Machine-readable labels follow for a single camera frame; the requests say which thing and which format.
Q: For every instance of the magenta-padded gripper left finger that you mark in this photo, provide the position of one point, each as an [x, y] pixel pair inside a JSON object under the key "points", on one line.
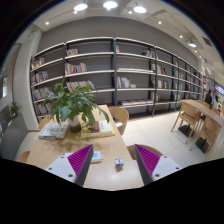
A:
{"points": [[60, 165]]}

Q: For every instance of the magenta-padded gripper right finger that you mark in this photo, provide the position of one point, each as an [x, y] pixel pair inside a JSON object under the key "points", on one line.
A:
{"points": [[166, 165]]}

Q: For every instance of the small white charger block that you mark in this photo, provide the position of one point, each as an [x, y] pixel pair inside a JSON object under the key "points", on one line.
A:
{"points": [[119, 162]]}

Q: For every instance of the grey-white magazine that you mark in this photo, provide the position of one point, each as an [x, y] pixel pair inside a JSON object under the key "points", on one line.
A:
{"points": [[52, 130]]}

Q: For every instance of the round-backed wooden chair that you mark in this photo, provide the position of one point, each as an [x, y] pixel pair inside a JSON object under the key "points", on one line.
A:
{"points": [[23, 156], [131, 151], [44, 122], [120, 115]]}

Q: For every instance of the white power strip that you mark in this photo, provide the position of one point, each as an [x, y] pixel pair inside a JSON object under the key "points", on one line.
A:
{"points": [[97, 156]]}

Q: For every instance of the yellow book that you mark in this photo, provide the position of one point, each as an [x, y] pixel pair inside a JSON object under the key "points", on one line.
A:
{"points": [[96, 136]]}

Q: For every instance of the slatted wooden chair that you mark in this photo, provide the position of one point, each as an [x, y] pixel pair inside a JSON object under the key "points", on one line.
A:
{"points": [[210, 130], [188, 113]]}

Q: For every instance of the white and brown book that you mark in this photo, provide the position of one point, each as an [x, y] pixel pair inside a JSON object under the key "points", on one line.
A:
{"points": [[103, 127]]}

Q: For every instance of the green plant in white pot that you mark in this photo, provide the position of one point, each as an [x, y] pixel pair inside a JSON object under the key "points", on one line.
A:
{"points": [[71, 103]]}

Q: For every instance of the light wooden side table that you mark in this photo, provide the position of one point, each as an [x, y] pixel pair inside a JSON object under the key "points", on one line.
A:
{"points": [[206, 111]]}

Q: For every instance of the small distant green plant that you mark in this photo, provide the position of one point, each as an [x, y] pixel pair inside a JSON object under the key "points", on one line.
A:
{"points": [[14, 109]]}

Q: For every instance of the person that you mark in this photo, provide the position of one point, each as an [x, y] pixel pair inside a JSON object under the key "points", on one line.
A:
{"points": [[208, 97]]}

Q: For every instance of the grey shelf unit with books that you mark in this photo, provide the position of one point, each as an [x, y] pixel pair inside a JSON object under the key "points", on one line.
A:
{"points": [[100, 63]]}

